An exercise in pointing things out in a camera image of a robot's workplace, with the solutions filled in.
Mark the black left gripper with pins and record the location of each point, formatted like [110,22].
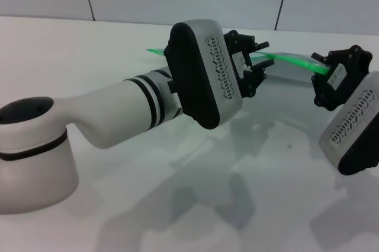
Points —
[245,80]

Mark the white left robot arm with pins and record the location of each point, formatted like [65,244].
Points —
[97,115]

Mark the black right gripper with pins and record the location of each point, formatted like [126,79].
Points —
[349,71]

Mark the translucent green-zip document bag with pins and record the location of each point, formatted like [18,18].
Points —
[293,65]

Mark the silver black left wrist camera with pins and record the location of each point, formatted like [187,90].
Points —
[204,74]

